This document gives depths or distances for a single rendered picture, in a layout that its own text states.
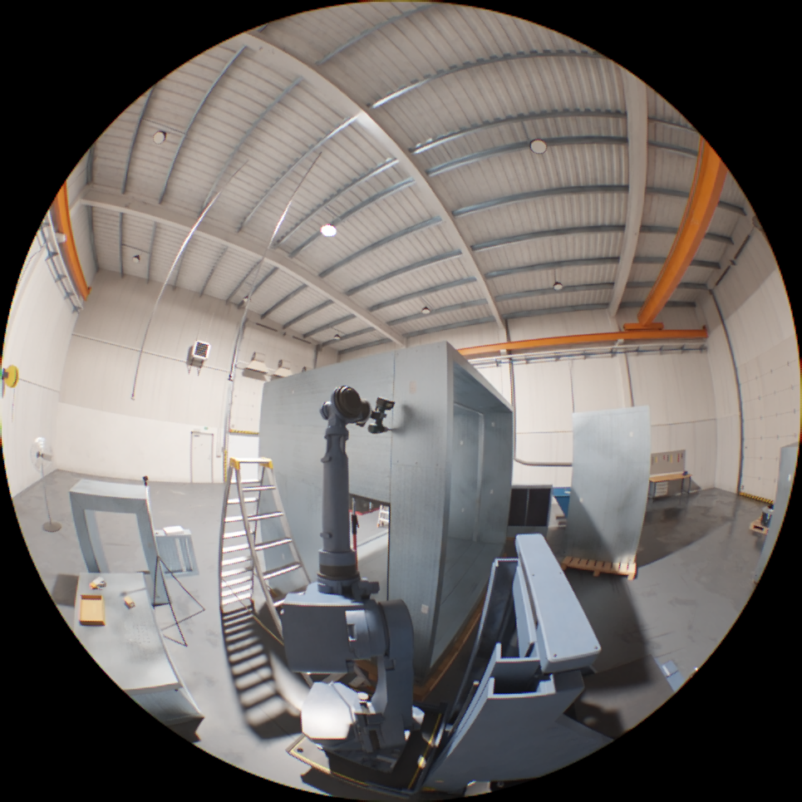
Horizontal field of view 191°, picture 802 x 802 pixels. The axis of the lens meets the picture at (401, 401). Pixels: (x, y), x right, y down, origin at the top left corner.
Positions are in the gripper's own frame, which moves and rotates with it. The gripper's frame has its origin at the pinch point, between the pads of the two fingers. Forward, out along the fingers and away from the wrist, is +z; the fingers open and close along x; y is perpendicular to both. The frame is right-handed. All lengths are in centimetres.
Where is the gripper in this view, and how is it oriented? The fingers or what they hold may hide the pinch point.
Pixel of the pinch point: (381, 414)
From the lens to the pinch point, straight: 151.3
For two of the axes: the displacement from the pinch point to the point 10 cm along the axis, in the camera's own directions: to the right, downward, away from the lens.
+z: 5.5, 1.4, 8.2
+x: -7.7, -3.1, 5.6
